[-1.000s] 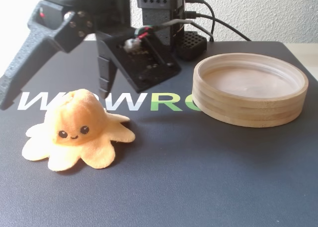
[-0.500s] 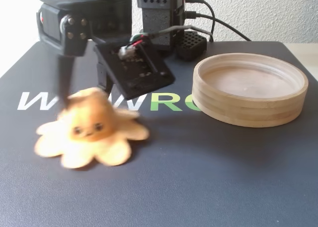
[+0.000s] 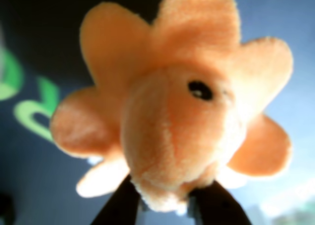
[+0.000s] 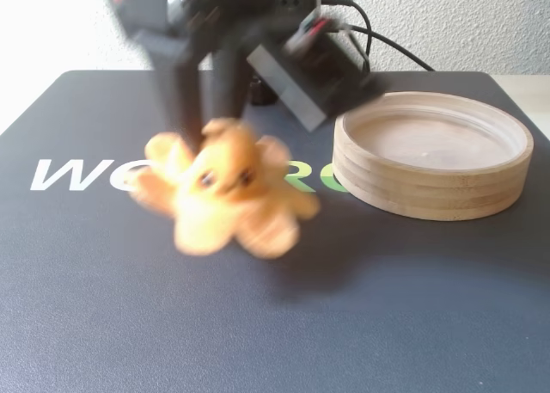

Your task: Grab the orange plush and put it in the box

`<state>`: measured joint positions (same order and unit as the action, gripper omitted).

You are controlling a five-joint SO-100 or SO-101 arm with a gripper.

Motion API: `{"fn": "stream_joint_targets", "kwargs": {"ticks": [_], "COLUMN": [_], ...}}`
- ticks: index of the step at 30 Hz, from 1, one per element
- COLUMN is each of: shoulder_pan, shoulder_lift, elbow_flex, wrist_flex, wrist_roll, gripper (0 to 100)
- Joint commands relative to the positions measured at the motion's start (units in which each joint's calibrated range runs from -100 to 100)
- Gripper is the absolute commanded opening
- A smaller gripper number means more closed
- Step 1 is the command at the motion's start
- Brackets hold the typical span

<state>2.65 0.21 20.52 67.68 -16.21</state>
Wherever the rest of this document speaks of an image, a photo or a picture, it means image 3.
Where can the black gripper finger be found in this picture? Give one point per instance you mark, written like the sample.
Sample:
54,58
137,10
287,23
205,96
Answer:
216,207
118,205

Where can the orange plush toy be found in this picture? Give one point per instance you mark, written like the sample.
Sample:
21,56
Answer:
172,99

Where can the dark blue printed mat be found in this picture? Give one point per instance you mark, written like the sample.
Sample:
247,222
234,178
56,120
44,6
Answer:
29,161

